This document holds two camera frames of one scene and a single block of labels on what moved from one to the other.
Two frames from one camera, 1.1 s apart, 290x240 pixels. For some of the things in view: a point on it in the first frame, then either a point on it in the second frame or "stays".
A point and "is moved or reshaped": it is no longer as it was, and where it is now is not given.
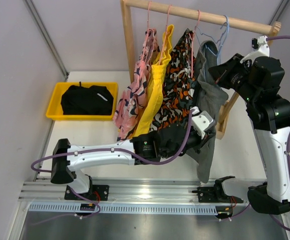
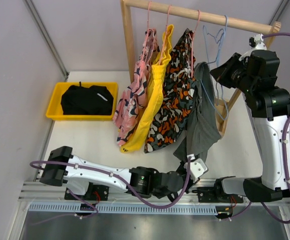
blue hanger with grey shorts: (208, 55) → (219, 52)
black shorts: (92, 100) stays
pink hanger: (149, 30) stays
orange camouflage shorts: (176, 96) stays
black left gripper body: (194, 141) → (183, 166)
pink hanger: (192, 34) stays
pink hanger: (162, 49) stays
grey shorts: (207, 92) is moved or reshaped
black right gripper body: (236, 75) stays
